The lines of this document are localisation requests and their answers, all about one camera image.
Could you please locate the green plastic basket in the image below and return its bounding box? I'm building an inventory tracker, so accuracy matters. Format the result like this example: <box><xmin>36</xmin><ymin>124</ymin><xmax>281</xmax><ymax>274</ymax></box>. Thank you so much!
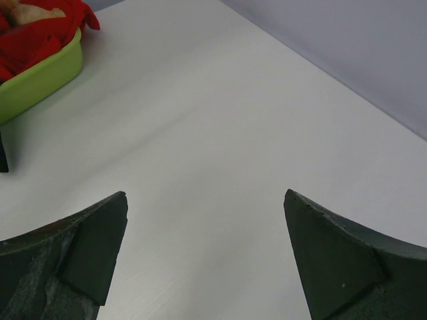
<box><xmin>1</xmin><ymin>29</ymin><xmax>83</xmax><ymax>124</ymax></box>

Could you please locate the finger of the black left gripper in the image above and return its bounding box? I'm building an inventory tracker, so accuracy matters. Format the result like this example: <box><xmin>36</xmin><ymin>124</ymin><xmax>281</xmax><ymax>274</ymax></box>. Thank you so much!
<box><xmin>0</xmin><ymin>135</ymin><xmax>9</xmax><ymax>173</ymax></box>

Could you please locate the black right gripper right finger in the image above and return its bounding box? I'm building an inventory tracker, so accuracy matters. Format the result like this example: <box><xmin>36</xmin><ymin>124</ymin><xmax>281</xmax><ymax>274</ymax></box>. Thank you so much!
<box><xmin>284</xmin><ymin>189</ymin><xmax>426</xmax><ymax>319</ymax></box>

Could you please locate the red printed t shirt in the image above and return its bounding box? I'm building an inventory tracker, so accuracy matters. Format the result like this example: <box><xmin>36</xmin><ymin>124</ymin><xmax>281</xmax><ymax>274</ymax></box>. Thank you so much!
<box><xmin>1</xmin><ymin>1</ymin><xmax>100</xmax><ymax>83</ymax></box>

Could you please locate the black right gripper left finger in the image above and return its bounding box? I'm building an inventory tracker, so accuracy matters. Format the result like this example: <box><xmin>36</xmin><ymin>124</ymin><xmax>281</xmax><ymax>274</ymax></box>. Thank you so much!
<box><xmin>1</xmin><ymin>191</ymin><xmax>128</xmax><ymax>319</ymax></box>

